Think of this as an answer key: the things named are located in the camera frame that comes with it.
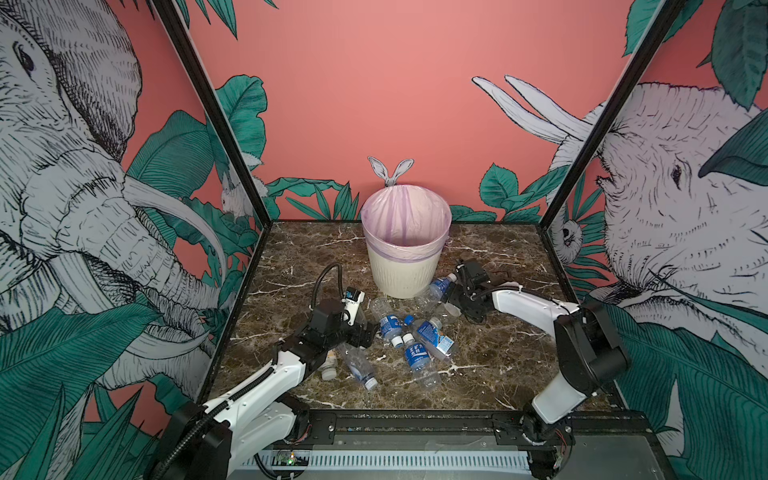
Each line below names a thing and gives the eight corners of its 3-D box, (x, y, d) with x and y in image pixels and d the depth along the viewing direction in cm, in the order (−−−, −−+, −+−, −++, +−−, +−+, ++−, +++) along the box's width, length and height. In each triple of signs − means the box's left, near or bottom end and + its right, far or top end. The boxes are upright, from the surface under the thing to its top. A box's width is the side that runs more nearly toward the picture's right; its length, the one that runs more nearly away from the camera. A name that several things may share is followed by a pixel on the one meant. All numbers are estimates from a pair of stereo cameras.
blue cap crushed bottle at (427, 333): (437, 369, 85) (440, 362, 80) (413, 335, 91) (414, 327, 87) (460, 353, 88) (464, 345, 83) (435, 321, 94) (437, 313, 90)
